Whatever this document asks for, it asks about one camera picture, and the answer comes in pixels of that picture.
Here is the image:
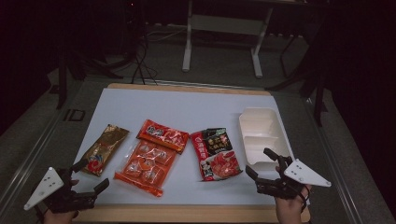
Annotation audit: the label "red and black food packet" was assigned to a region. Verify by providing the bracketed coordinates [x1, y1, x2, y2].
[190, 127, 244, 183]

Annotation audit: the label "person's left hand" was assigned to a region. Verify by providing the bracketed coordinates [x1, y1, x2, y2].
[42, 208, 80, 224]

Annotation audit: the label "metal frame rail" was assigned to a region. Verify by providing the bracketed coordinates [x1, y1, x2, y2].
[0, 92, 78, 206]
[304, 97, 363, 224]

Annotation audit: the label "white table mat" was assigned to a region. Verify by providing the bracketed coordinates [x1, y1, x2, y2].
[72, 87, 311, 206]

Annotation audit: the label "person's right hand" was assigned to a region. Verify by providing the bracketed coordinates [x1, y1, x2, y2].
[275, 185, 313, 224]

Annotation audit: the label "gold snack packet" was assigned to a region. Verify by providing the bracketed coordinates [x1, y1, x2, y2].
[80, 123, 131, 178]

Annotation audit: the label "white metal desk frame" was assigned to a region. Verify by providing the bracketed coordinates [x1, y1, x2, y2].
[181, 0, 276, 79]

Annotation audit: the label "orange snack packet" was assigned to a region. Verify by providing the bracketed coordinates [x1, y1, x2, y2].
[113, 119, 191, 199]

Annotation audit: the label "black stand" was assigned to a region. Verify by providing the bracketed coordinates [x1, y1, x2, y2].
[265, 31, 329, 128]
[55, 46, 123, 110]

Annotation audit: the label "white compartment tray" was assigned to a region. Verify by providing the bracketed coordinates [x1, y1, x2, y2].
[238, 106, 294, 172]

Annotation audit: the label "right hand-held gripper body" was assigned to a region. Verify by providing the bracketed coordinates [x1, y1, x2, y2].
[256, 156, 332, 201]

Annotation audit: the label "white cable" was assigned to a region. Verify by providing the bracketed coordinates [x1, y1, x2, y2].
[146, 22, 189, 44]

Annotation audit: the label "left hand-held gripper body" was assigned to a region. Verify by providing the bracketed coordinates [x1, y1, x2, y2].
[23, 167, 96, 215]

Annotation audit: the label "black cables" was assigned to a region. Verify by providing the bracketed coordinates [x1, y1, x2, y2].
[130, 31, 159, 86]

